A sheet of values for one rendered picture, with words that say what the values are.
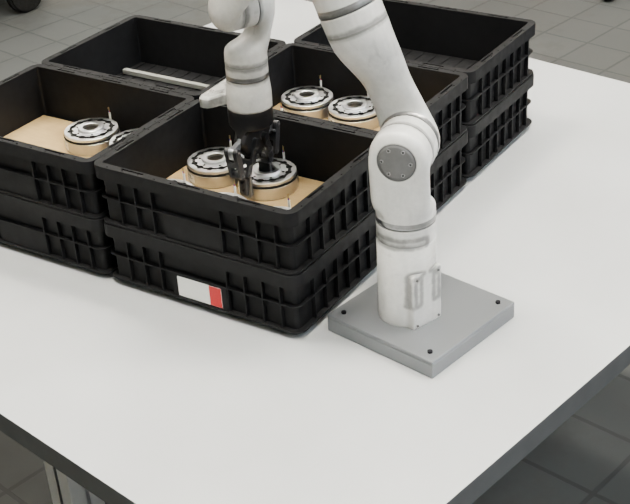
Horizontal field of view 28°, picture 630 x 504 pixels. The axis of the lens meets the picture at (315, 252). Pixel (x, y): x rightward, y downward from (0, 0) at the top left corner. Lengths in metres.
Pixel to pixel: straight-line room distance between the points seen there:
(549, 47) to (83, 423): 3.42
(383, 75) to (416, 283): 0.32
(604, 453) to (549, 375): 0.99
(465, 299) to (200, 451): 0.51
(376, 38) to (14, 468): 1.56
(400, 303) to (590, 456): 1.04
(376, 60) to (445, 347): 0.45
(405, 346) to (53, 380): 0.54
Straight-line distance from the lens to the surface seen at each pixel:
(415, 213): 1.85
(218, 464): 1.77
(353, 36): 1.77
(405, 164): 1.81
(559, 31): 5.15
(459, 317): 1.98
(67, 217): 2.20
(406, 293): 1.92
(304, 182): 2.18
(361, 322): 1.97
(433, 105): 2.21
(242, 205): 1.92
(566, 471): 2.83
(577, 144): 2.60
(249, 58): 2.01
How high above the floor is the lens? 1.83
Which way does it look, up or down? 30 degrees down
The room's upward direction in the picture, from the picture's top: 4 degrees counter-clockwise
